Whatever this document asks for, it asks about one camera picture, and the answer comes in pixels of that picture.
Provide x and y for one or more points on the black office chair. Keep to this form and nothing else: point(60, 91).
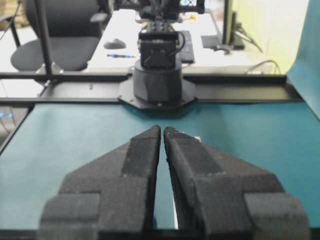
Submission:
point(75, 28)

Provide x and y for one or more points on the black aluminium frame rail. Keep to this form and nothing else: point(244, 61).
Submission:
point(102, 88)

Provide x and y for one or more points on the blue pen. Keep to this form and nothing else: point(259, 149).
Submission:
point(120, 56)

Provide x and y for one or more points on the black computer mouse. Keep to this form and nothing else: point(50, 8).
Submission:
point(114, 44)

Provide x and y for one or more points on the teal backdrop sheet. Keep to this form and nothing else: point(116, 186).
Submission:
point(305, 71)

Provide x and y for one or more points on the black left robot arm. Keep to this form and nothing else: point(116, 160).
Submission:
point(157, 62)

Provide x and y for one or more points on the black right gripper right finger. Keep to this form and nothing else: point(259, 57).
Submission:
point(226, 198)

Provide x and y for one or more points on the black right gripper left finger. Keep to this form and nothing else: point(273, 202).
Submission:
point(109, 198)

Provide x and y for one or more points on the black keyboard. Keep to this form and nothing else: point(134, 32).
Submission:
point(186, 55)

